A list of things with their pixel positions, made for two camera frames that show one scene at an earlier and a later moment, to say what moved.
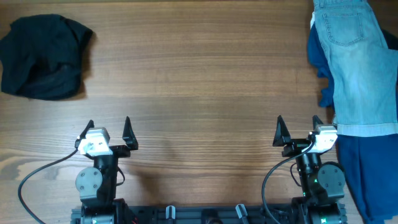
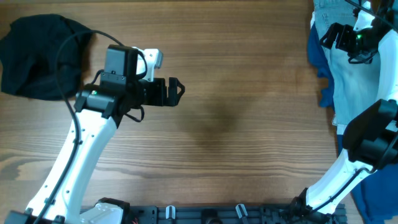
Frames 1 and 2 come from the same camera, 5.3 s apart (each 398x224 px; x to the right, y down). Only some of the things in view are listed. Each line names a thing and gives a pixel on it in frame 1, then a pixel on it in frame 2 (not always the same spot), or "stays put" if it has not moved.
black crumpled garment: x=40 y=56 stays put
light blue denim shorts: x=365 y=71 stays put
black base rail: x=206 y=214 stays put
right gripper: x=282 y=134 -> x=344 y=32
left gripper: x=123 y=150 -> x=159 y=98
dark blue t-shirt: x=370 y=163 stays put
